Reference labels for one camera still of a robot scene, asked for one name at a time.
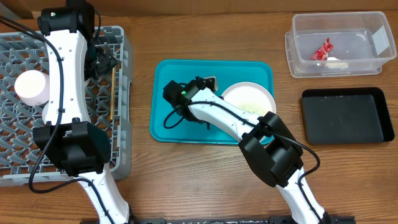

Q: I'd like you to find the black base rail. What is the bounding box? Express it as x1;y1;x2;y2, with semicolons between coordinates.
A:
79;216;357;224

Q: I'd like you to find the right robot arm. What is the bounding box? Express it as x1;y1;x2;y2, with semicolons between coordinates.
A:
163;77;331;223

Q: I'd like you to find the grey plastic dish rack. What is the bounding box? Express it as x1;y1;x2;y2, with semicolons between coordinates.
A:
1;26;133;187

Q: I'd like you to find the clear plastic bin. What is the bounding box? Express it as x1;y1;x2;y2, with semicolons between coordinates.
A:
285;11;397;78

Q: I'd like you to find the cardboard backdrop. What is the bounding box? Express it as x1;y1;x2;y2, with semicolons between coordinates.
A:
0;0;398;20

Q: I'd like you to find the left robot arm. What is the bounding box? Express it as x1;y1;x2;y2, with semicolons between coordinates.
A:
33;1;134;223

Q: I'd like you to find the wooden chopstick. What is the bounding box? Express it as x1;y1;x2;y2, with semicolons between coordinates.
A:
109;67;116;121

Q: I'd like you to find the teal serving tray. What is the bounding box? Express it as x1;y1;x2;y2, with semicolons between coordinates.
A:
150;59;274;145

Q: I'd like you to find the white crumpled tissue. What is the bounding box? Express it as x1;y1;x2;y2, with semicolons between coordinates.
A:
325;57;348;70

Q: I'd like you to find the pile of rice grains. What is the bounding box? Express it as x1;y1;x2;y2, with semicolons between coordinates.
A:
238;104;270;116

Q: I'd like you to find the red snack wrapper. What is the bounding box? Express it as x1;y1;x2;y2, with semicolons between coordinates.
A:
310;38;334;60

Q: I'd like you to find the large white round plate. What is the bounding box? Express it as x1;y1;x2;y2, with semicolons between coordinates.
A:
221;82;277;113

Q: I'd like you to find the grey green bowl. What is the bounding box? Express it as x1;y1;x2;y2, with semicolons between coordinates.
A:
42;103;49;124

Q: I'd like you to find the black rectangular tray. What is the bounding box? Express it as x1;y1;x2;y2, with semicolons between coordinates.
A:
300;87;395;145

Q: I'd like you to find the pink white bowl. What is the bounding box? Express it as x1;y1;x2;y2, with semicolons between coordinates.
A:
14;70;50;106

